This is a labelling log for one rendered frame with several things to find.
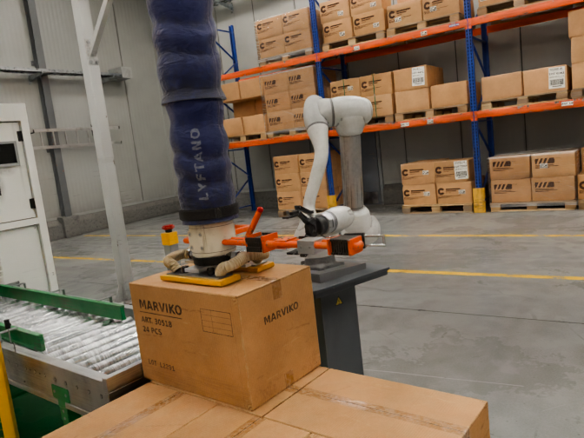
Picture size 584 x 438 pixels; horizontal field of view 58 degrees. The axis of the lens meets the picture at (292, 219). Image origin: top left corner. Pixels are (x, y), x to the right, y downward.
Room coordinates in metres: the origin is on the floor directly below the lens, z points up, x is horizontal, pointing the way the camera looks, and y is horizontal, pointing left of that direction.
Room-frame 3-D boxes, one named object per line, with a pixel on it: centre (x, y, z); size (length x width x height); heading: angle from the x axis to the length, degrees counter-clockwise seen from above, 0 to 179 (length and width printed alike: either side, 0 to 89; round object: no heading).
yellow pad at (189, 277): (1.90, 0.37, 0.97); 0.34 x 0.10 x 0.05; 51
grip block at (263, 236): (1.82, 0.11, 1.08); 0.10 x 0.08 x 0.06; 141
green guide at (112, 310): (3.33, 1.58, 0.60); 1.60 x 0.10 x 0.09; 51
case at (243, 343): (1.97, 0.31, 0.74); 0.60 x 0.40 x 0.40; 51
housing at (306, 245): (1.68, -0.05, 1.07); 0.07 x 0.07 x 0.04; 51
